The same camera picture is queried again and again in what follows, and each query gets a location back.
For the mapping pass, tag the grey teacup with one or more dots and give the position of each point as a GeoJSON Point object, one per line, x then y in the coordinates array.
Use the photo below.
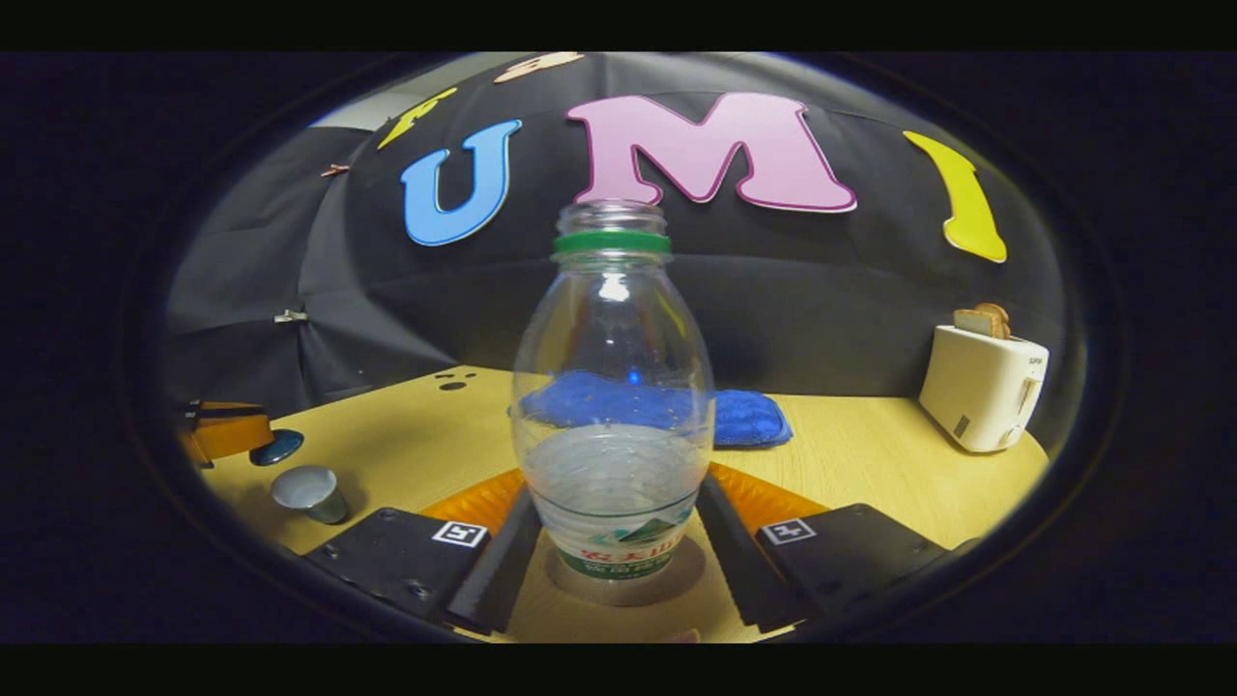
{"type": "Point", "coordinates": [311, 491]}

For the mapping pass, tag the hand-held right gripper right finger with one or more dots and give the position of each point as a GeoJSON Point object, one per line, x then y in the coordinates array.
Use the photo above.
{"type": "Point", "coordinates": [739, 561]}

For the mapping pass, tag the blue cloth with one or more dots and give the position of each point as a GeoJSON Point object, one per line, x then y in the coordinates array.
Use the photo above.
{"type": "Point", "coordinates": [754, 418]}

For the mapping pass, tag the small copper clip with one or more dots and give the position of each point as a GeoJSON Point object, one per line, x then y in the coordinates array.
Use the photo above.
{"type": "Point", "coordinates": [335, 170]}

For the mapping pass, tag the toast slice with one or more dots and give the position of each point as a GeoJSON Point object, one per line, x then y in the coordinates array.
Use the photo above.
{"type": "Point", "coordinates": [984, 321]}

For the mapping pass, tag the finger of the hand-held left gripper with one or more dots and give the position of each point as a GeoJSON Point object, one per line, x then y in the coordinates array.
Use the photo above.
{"type": "Point", "coordinates": [232, 435]}

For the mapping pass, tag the white toaster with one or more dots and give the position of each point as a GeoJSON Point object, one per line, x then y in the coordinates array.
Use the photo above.
{"type": "Point", "coordinates": [981, 391]}

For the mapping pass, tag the teal teacup lid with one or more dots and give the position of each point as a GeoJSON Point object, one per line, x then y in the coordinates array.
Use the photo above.
{"type": "Point", "coordinates": [278, 447]}

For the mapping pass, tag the black backdrop cloth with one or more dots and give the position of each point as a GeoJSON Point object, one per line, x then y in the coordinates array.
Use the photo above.
{"type": "Point", "coordinates": [821, 290]}

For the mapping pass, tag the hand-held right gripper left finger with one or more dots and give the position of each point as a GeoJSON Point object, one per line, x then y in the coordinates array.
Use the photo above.
{"type": "Point", "coordinates": [493, 570]}

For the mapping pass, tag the small silver clip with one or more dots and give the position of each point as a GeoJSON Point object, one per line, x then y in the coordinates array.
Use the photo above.
{"type": "Point", "coordinates": [290, 316]}

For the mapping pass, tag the clear plastic water bottle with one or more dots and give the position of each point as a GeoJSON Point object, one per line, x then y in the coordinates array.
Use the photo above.
{"type": "Point", "coordinates": [614, 387]}

